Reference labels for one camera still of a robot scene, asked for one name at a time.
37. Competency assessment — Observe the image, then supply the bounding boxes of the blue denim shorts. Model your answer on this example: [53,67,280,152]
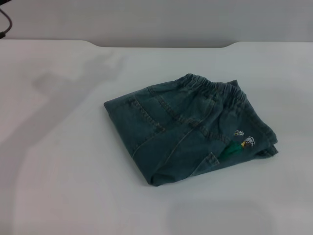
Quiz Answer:
[103,72,279,187]

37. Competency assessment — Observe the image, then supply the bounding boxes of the left arm grey cable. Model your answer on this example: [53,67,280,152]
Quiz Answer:
[0,1,13,39]

